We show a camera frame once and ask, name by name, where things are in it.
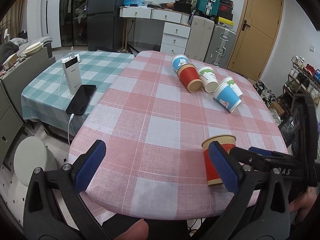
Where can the beige suitcase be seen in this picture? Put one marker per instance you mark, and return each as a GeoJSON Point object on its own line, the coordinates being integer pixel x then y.
{"type": "Point", "coordinates": [199, 38]}

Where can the right hand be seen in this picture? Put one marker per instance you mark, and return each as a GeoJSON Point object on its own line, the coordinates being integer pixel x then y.
{"type": "Point", "coordinates": [303, 204]}

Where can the blue white cup near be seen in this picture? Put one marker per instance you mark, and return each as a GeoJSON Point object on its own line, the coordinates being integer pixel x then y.
{"type": "Point", "coordinates": [226, 97]}

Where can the white power bank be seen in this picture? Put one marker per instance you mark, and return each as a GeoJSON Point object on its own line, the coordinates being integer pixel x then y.
{"type": "Point", "coordinates": [72, 73]}

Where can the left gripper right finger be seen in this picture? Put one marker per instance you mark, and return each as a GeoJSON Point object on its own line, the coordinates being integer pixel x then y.
{"type": "Point", "coordinates": [259, 208]}

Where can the red kraft paper cup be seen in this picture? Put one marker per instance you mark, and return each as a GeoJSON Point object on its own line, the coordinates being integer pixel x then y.
{"type": "Point", "coordinates": [227, 142]}

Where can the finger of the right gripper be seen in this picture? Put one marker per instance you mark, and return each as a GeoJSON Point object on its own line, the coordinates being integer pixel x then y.
{"type": "Point", "coordinates": [252, 158]}
{"type": "Point", "coordinates": [261, 151]}

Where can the teal plaid tablecloth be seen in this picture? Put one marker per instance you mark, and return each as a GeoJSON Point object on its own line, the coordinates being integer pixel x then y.
{"type": "Point", "coordinates": [48, 95]}

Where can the silver suitcase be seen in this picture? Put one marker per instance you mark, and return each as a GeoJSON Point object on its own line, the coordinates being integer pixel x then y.
{"type": "Point", "coordinates": [220, 46]}

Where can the white drawer desk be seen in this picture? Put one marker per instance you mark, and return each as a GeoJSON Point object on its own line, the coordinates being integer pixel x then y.
{"type": "Point", "coordinates": [162, 30]}

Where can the pink plaid tablecloth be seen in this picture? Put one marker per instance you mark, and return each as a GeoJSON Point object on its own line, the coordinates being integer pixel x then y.
{"type": "Point", "coordinates": [153, 129]}

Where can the white green cup right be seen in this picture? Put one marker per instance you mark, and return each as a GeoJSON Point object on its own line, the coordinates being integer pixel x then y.
{"type": "Point", "coordinates": [230, 81]}

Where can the black refrigerator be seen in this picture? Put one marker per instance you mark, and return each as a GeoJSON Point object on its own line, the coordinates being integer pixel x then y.
{"type": "Point", "coordinates": [104, 25]}

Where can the shoe rack with shoes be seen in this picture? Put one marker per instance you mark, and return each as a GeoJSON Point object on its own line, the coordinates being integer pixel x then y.
{"type": "Point", "coordinates": [302, 78]}

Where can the red kraft cup lying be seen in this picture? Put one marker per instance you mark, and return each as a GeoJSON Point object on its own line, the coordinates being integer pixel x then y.
{"type": "Point", "coordinates": [190, 78]}

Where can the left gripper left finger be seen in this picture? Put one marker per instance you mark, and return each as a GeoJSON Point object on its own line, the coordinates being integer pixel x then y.
{"type": "Point", "coordinates": [43, 218]}

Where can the white green cup left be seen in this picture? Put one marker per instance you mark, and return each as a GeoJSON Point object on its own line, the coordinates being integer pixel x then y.
{"type": "Point", "coordinates": [208, 78]}

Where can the wooden door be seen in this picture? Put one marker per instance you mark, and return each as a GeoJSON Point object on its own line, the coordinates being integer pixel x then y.
{"type": "Point", "coordinates": [256, 36]}

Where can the left hand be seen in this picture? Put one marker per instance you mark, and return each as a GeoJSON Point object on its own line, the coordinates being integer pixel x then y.
{"type": "Point", "coordinates": [138, 231]}

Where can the blue white cup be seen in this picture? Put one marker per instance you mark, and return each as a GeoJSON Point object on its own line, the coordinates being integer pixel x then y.
{"type": "Point", "coordinates": [226, 97]}
{"type": "Point", "coordinates": [178, 61]}

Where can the black smartphone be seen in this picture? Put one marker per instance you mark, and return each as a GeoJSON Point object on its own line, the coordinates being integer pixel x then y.
{"type": "Point", "coordinates": [80, 100]}

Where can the blue white cup far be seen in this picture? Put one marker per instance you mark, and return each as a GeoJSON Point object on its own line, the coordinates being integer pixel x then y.
{"type": "Point", "coordinates": [178, 61]}

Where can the white round stool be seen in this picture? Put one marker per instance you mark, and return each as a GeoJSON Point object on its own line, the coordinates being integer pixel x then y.
{"type": "Point", "coordinates": [30, 154]}

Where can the white green cup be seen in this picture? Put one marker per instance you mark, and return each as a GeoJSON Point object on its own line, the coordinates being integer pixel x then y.
{"type": "Point", "coordinates": [208, 78]}
{"type": "Point", "coordinates": [230, 81]}

